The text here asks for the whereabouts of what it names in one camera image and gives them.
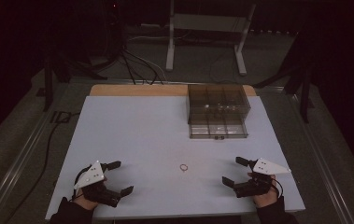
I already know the black floor cable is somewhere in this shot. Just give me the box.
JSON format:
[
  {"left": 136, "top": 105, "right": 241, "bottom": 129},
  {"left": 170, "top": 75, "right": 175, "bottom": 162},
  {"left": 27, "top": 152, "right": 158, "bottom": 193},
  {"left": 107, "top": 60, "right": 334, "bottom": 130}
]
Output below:
[{"left": 7, "top": 111, "right": 81, "bottom": 220}]

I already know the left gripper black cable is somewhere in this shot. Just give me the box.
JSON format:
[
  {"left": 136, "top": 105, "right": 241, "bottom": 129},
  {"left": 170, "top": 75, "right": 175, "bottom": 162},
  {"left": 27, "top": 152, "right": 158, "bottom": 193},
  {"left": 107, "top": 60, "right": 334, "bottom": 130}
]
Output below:
[{"left": 71, "top": 169, "right": 87, "bottom": 200}]

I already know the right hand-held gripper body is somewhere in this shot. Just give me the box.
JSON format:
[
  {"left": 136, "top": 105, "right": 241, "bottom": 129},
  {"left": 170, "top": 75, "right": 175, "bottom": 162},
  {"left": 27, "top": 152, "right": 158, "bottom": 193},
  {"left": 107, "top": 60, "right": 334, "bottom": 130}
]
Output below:
[{"left": 232, "top": 157, "right": 292, "bottom": 199}]

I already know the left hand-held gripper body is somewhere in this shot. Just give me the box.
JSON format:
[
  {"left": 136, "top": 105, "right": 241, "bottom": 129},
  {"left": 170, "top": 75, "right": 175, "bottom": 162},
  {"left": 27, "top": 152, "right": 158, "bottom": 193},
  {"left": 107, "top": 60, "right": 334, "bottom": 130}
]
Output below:
[{"left": 72, "top": 160, "right": 122, "bottom": 209}]

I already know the person's right hand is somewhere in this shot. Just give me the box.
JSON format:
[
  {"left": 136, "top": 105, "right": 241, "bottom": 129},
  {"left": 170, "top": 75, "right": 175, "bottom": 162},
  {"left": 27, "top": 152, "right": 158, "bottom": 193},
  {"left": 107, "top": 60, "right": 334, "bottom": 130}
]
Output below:
[{"left": 247, "top": 172, "right": 281, "bottom": 209}]

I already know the clear smoky drawer box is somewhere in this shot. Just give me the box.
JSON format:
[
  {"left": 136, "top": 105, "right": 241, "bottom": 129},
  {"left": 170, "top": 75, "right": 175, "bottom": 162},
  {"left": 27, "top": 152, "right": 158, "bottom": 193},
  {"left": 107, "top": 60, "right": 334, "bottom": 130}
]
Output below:
[{"left": 186, "top": 83, "right": 252, "bottom": 126}]

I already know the white metal stand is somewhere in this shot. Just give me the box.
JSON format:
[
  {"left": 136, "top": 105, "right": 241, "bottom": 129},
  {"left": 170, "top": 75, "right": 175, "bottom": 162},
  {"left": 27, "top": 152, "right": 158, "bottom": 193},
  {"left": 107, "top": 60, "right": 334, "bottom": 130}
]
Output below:
[{"left": 164, "top": 0, "right": 258, "bottom": 77}]

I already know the aluminium floor rail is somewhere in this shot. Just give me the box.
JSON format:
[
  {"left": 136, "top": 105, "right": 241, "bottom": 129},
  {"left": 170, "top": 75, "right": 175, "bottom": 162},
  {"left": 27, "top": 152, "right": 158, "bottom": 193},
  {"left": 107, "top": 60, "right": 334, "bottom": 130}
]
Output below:
[
  {"left": 0, "top": 102, "right": 57, "bottom": 224},
  {"left": 288, "top": 91, "right": 354, "bottom": 224}
]

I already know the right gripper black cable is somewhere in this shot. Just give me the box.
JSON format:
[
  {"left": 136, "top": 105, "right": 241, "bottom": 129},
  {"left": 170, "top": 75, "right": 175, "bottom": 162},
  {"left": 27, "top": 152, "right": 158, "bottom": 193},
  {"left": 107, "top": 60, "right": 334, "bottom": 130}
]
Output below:
[{"left": 270, "top": 177, "right": 285, "bottom": 199}]

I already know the thin dark floor cable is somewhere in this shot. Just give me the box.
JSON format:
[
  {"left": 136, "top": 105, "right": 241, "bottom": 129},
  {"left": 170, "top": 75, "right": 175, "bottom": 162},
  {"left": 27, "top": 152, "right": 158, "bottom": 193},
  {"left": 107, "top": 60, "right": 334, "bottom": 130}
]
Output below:
[{"left": 207, "top": 49, "right": 239, "bottom": 85}]

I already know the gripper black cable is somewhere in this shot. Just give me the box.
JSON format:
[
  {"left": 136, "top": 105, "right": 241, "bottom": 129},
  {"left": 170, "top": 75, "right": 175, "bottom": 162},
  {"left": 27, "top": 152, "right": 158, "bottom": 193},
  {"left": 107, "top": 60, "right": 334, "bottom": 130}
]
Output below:
[
  {"left": 270, "top": 177, "right": 285, "bottom": 199},
  {"left": 71, "top": 169, "right": 87, "bottom": 200}
]

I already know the person's left hand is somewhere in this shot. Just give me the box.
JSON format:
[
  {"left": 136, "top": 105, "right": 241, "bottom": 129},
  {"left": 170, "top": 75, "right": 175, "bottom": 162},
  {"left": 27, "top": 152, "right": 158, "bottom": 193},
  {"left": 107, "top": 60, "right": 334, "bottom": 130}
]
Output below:
[{"left": 72, "top": 189, "right": 102, "bottom": 211}]

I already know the bundle of black floor cables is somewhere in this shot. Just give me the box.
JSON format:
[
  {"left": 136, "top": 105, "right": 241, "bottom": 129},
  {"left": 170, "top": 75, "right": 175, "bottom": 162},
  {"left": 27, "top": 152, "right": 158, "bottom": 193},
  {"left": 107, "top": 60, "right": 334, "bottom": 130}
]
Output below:
[{"left": 119, "top": 46, "right": 167, "bottom": 86}]

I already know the clear divided drawer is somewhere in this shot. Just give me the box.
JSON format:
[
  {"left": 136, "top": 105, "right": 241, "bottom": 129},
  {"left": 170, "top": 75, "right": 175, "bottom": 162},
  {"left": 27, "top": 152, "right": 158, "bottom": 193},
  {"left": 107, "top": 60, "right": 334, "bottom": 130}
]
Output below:
[{"left": 188, "top": 120, "right": 249, "bottom": 140}]

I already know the black metal stand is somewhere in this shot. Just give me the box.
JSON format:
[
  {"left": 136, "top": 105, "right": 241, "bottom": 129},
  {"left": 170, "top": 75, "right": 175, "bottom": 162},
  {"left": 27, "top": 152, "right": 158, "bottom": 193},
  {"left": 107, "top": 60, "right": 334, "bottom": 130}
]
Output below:
[
  {"left": 252, "top": 29, "right": 318, "bottom": 124},
  {"left": 41, "top": 54, "right": 109, "bottom": 113}
]

